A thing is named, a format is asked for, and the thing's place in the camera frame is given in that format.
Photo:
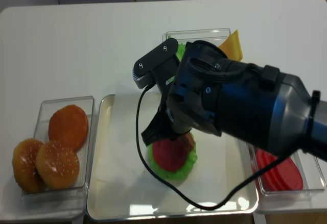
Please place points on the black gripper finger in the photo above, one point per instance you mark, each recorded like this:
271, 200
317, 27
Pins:
160, 128

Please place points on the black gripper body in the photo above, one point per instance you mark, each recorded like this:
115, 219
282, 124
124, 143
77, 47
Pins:
184, 96

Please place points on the brown meat patty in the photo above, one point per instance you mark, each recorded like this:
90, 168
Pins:
187, 141

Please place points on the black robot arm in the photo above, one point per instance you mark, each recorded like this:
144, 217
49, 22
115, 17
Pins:
267, 108

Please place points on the leaning yellow cheese slice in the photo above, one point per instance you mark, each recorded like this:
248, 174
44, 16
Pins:
232, 47

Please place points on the clear lettuce cheese container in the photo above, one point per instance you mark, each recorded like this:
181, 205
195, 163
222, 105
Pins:
213, 36

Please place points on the red tomato slice on tray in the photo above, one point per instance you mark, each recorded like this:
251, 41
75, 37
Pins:
170, 155

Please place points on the green lettuce leaf on tray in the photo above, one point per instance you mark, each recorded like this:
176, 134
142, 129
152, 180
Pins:
178, 175

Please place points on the silver metal tray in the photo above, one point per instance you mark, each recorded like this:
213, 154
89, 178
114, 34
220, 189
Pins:
103, 211

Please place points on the green lettuce in container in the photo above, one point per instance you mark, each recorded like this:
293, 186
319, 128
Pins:
180, 51

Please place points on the plain brown bun bottom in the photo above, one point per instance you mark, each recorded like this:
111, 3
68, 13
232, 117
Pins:
69, 126

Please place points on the clear bun container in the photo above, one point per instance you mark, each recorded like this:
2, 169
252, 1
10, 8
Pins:
79, 190

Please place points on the sesame bun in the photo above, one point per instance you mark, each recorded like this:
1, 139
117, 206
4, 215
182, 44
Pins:
24, 169
57, 165

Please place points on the red tomato slice left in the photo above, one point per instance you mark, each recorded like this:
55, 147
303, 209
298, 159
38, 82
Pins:
283, 177

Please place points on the clear patty tomato container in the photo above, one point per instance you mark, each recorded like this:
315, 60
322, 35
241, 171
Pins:
313, 180

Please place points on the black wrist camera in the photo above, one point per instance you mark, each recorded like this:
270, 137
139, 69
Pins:
157, 66

